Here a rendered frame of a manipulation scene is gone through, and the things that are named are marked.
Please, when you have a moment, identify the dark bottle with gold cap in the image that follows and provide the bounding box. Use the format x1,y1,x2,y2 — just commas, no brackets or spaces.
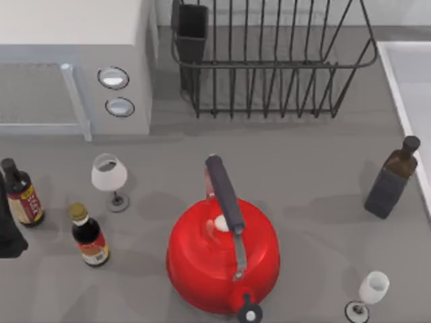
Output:
68,202,111,268

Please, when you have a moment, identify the black wire dish rack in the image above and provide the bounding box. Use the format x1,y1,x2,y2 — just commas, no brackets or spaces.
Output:
170,0,378,120

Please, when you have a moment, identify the pale microwave oven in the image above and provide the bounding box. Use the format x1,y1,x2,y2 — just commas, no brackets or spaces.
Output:
0,0,160,142

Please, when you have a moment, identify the microwave oven door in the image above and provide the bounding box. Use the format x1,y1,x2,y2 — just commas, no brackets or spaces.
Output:
0,62,93,142

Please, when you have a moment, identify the slim white wine glass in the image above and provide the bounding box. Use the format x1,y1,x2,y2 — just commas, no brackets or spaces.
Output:
344,271,391,321

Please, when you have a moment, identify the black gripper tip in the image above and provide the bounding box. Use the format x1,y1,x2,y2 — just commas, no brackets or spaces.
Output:
0,173,30,259

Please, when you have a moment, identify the black cutlery holder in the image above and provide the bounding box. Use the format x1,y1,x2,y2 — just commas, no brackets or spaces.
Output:
171,0,209,92

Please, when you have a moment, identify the small microwave knob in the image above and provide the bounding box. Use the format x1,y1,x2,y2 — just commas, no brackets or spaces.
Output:
104,96,136,118

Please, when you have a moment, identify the dark square bottle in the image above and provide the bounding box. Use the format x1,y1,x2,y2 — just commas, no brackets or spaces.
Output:
363,135,422,220

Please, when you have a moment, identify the large microwave knob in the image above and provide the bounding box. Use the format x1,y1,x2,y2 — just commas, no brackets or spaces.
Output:
96,66,131,91

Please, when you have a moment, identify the red kettle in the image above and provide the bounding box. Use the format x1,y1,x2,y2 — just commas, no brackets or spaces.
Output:
166,153,281,323

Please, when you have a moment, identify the dark bottle with black cap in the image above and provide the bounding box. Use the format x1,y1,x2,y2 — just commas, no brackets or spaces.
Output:
0,157,46,227

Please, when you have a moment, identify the wide white wine glass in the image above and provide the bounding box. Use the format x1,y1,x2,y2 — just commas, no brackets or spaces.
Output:
90,153,131,213

